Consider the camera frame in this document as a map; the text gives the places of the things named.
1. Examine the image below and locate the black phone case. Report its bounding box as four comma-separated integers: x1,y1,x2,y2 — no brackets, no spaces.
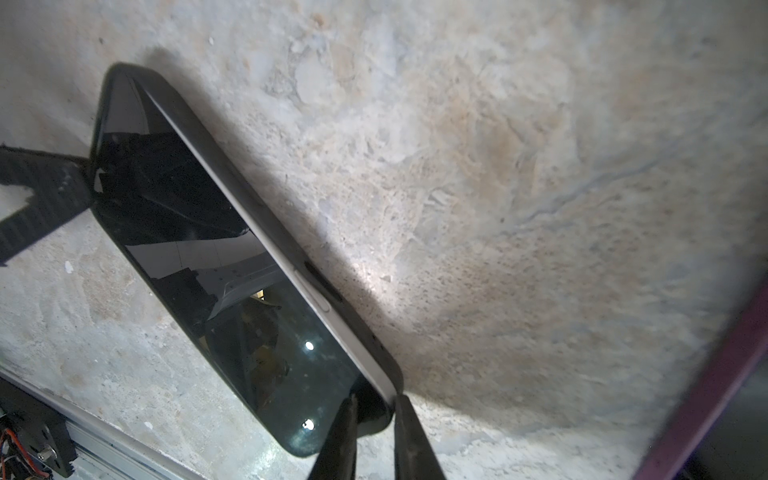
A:
88,62,406,458

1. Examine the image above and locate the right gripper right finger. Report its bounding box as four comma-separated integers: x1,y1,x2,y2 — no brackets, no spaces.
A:
394,394,446,480

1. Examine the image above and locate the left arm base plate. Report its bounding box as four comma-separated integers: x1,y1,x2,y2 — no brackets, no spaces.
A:
1,378,77,479

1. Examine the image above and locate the left circuit board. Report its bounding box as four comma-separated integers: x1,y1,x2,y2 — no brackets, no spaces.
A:
1,427,52,480

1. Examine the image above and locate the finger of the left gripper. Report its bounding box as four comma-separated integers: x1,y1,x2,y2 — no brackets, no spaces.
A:
1,145,93,264

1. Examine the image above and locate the aluminium mounting rail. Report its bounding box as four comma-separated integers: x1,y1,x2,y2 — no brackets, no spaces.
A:
1,369,202,479

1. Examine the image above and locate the black phone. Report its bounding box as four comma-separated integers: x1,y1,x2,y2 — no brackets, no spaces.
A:
91,74,398,454
634,287,767,479

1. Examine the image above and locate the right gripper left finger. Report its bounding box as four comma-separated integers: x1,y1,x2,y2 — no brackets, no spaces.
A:
308,395,358,480

